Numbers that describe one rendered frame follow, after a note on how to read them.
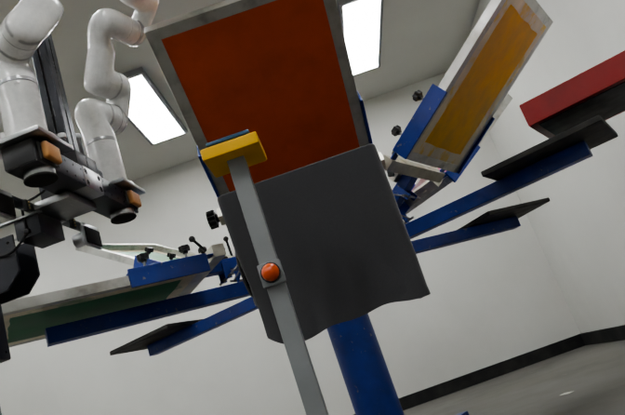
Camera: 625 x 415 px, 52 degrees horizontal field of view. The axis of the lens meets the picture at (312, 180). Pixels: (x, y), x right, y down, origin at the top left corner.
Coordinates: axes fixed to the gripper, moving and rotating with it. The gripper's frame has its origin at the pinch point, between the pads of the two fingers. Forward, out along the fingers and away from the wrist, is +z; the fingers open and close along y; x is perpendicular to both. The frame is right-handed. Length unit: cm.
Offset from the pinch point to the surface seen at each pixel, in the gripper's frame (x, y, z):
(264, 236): -11, -7, 77
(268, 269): -12, -5, 86
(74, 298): -86, -78, 32
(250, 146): -8, 2, 60
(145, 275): -63, -88, 27
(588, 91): 105, -71, 26
